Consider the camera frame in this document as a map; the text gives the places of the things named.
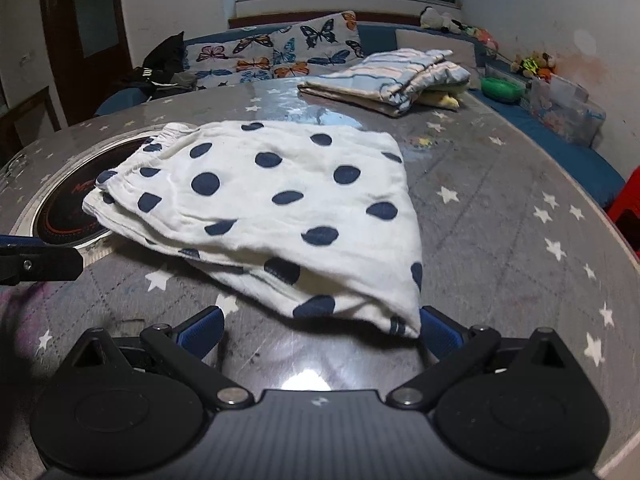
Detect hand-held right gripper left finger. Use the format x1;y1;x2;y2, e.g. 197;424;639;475
74;306;252;408

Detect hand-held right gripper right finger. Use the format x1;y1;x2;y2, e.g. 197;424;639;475
387;306;572;409

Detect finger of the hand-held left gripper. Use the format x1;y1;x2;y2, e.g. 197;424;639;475
0;245;83;287
0;234;48;247

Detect white navy polka dot garment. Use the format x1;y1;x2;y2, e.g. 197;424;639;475
82;120;425;338

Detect dark clothes pile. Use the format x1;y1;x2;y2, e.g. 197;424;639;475
120;67;198;101

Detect round built-in induction cooker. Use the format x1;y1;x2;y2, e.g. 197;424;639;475
10;127;166;256

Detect grey star print tablecloth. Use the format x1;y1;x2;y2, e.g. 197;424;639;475
0;77;640;461

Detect brown wooden side table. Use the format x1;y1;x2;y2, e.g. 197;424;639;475
0;85;63;161

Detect brown wooden door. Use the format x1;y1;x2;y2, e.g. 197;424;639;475
40;0;133;126

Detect blue sofa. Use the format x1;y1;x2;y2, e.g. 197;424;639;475
95;20;626;211

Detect red plastic stool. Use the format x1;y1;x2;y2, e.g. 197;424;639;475
605;167;640;261

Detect yellow cloth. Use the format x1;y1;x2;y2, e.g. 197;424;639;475
417;85;468;111

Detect black bag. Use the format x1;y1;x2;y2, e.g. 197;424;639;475
142;31;186;73

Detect green plastic container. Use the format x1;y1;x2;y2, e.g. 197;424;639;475
480;76;526;103

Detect clear plastic storage box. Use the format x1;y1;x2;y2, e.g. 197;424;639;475
520;75;606;146

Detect folded striped cloth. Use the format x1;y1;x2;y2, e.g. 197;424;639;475
297;48;472;118

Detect butterfly print pillow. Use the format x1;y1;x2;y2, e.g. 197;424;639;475
182;35;281;86
272;10;366;69

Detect colourful plush toys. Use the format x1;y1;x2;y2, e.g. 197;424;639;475
510;50;558;78

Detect grey cushion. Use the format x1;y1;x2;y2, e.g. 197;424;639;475
395;29;476;66

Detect pink plush toy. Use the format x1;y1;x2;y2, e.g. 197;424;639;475
470;25;501;51

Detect panda plush toy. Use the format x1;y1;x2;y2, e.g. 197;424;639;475
420;6;463;31

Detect brown wooden back rail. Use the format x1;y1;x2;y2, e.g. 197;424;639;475
229;12;421;29

